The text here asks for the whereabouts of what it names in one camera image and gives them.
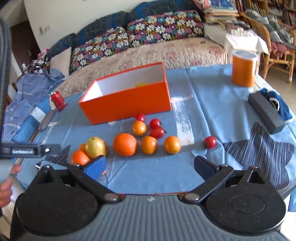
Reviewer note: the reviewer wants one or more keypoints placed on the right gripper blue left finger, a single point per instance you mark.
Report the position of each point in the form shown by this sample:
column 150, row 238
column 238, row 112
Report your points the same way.
column 87, row 176

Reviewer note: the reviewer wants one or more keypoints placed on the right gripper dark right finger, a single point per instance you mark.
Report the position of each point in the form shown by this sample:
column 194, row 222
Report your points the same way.
column 214, row 178

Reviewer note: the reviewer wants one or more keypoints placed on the small orange tangerine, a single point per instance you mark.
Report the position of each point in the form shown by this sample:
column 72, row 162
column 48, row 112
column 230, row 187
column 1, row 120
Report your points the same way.
column 149, row 145
column 139, row 128
column 80, row 157
column 172, row 145

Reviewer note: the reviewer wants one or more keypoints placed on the yellow-green apple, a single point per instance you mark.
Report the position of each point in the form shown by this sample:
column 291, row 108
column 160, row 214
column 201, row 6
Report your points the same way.
column 95, row 147

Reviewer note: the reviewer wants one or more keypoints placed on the red cherry tomato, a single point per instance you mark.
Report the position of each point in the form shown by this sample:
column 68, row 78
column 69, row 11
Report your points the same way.
column 155, row 123
column 140, row 117
column 210, row 142
column 157, row 133

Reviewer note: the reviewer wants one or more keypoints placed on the large orange fruit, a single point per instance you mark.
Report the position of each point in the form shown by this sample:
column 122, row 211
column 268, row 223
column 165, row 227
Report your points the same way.
column 125, row 145

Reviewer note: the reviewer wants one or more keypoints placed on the person's left hand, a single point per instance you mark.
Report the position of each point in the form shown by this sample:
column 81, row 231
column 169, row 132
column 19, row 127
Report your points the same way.
column 6, row 192

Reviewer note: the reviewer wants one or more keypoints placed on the grey knife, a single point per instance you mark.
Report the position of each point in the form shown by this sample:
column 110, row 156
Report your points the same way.
column 43, row 125

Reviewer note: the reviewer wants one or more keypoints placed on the blue patterned tablecloth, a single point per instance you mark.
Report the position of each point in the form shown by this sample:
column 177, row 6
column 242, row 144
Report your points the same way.
column 204, row 102

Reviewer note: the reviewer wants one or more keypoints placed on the blue crumpled sheet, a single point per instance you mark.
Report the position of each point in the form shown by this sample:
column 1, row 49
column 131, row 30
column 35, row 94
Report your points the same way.
column 26, row 111

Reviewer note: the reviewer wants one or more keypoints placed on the red soda can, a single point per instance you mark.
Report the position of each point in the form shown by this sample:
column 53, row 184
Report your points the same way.
column 58, row 100

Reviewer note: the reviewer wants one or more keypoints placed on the dark grey rectangular case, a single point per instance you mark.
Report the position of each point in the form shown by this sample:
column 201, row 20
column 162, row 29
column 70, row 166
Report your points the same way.
column 268, row 114

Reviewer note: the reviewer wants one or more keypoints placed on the dark blue cloth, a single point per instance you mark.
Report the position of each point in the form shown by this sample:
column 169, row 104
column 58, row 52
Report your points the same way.
column 278, row 103

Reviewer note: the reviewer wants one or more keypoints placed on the orange cardboard box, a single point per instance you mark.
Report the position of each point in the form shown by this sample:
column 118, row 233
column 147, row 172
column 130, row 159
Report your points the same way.
column 114, row 97

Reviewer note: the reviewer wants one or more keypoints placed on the white plain cushion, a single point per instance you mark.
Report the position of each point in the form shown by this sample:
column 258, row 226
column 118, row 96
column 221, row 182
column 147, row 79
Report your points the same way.
column 60, row 64

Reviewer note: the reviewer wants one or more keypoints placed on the yellow fruit in box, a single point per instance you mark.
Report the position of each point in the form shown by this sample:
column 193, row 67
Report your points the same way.
column 141, row 84

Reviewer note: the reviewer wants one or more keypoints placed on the orange cylindrical container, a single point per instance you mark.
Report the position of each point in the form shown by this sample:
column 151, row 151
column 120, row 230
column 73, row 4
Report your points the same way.
column 243, row 68

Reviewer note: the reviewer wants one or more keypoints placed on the floral cushion left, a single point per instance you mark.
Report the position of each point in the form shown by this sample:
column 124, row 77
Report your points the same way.
column 114, row 41

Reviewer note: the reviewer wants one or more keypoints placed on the floral cushion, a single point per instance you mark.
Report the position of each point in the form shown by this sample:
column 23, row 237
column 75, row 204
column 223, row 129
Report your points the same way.
column 165, row 27
column 114, row 41

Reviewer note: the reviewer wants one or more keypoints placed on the quilted floral sofa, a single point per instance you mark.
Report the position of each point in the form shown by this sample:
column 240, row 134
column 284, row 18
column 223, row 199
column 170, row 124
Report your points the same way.
column 174, row 54

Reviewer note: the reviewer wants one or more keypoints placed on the wicker armchair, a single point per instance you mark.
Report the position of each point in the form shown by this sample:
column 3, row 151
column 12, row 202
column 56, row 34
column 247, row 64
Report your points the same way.
column 280, row 43

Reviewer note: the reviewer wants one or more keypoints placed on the floral cushion right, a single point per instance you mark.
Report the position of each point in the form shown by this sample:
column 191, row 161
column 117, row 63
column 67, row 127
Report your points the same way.
column 165, row 27

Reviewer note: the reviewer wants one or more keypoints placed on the stack of books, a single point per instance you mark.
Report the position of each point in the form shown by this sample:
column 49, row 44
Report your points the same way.
column 226, row 14

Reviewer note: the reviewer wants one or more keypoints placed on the wooden bookshelf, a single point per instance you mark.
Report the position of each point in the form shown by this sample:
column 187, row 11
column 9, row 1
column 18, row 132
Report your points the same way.
column 284, row 10

